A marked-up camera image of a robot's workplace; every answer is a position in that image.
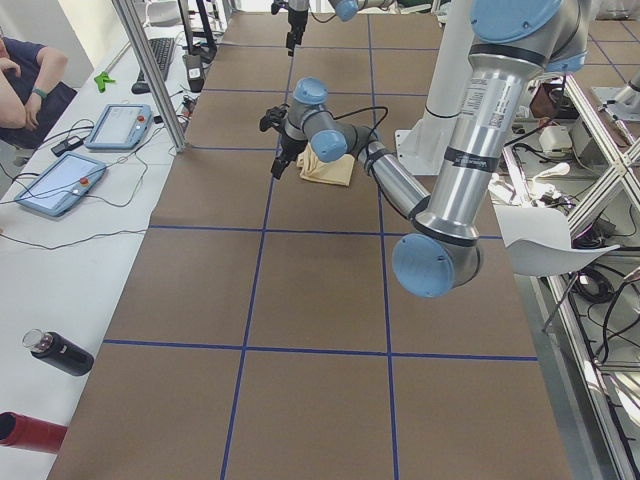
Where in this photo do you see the white chair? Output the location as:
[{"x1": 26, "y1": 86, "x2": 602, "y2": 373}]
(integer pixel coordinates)
[{"x1": 494, "y1": 205, "x2": 619, "y2": 277}]

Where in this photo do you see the black keyboard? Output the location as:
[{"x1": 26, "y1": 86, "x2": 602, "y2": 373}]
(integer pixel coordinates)
[{"x1": 149, "y1": 37, "x2": 176, "y2": 80}]

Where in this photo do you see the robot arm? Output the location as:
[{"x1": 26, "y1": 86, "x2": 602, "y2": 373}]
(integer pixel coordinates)
[
  {"x1": 259, "y1": 1, "x2": 591, "y2": 298},
  {"x1": 271, "y1": 0, "x2": 393, "y2": 57}
]

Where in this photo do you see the green clamp tool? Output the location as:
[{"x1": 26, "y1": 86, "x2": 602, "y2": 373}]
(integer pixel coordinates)
[{"x1": 94, "y1": 71, "x2": 116, "y2": 93}]

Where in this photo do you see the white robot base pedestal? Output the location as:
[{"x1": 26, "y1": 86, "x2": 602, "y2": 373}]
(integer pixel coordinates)
[{"x1": 393, "y1": 0, "x2": 476, "y2": 176}]

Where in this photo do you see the beige long-sleeve graphic t-shirt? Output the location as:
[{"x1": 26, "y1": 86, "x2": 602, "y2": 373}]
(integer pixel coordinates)
[{"x1": 296, "y1": 145, "x2": 355, "y2": 187}]

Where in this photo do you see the black bottle with steel cap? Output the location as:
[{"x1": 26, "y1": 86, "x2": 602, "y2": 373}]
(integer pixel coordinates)
[{"x1": 22, "y1": 329, "x2": 94, "y2": 376}]

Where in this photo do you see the lower blue teach pendant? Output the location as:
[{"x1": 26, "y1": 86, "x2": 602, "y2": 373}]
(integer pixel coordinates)
[{"x1": 14, "y1": 152, "x2": 107, "y2": 217}]

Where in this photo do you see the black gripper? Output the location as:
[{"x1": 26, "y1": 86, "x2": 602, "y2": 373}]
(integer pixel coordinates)
[
  {"x1": 259, "y1": 104, "x2": 306, "y2": 179},
  {"x1": 271, "y1": 0, "x2": 308, "y2": 57}
]

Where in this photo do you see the seated person in navy shirt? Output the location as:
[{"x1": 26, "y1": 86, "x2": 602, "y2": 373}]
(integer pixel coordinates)
[{"x1": 1, "y1": 37, "x2": 76, "y2": 149}]

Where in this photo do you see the dark red bottle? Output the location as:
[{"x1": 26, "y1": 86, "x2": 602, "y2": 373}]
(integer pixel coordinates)
[{"x1": 1, "y1": 412, "x2": 67, "y2": 454}]

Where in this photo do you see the black computer mouse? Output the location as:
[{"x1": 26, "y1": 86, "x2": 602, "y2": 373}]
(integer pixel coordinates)
[{"x1": 131, "y1": 81, "x2": 150, "y2": 95}]

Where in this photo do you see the blue teach pendant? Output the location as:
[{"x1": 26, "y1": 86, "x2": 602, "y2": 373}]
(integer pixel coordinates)
[
  {"x1": 84, "y1": 104, "x2": 153, "y2": 151},
  {"x1": 14, "y1": 152, "x2": 107, "y2": 217}
]

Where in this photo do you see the upper blue teach pendant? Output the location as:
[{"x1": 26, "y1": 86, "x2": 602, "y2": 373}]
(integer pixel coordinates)
[{"x1": 84, "y1": 104, "x2": 153, "y2": 151}]

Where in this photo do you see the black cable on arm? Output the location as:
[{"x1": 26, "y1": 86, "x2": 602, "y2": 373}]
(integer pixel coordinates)
[{"x1": 329, "y1": 105, "x2": 390, "y2": 156}]

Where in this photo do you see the aluminium frame post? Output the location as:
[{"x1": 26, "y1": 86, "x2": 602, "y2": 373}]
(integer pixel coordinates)
[{"x1": 112, "y1": 0, "x2": 186, "y2": 153}]

